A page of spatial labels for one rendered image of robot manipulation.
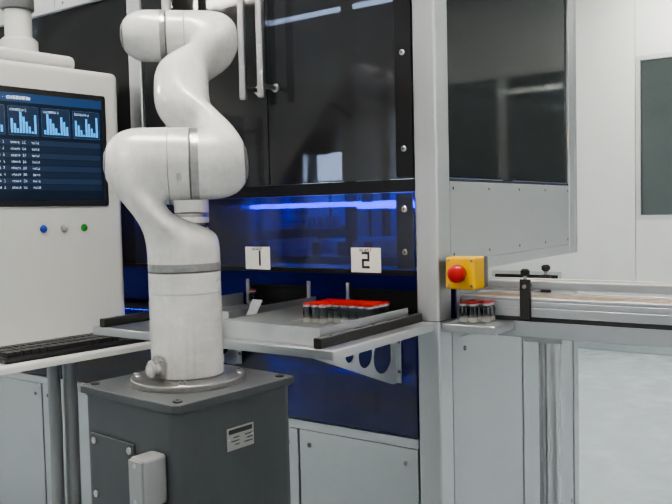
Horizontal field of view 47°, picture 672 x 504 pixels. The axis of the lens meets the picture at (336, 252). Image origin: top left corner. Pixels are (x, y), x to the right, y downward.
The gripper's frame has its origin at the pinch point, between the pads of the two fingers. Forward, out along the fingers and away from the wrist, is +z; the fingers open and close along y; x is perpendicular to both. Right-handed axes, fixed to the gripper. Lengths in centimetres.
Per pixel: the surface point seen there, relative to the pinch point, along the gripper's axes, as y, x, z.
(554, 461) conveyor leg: -36, 78, 41
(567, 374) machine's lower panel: -110, 56, 36
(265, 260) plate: -20.1, 6.3, -5.7
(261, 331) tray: 16.8, 35.7, 6.2
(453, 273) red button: -17, 62, -4
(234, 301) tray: -24.5, -9.1, 6.3
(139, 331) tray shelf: 19.6, 2.1, 8.0
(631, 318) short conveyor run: -31, 96, 6
